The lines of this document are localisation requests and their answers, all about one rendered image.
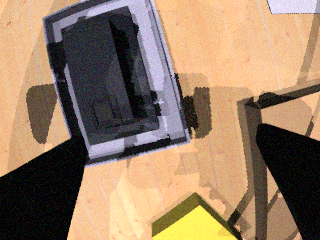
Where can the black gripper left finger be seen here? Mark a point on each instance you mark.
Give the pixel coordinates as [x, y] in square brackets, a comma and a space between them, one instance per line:
[38, 198]

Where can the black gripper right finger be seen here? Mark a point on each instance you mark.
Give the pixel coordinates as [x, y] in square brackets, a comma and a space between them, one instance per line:
[294, 163]

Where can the yellow square block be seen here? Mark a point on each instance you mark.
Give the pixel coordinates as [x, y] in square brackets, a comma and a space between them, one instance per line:
[193, 219]

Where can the light wood floor panel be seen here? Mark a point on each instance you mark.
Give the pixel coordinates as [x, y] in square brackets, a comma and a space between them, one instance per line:
[297, 111]

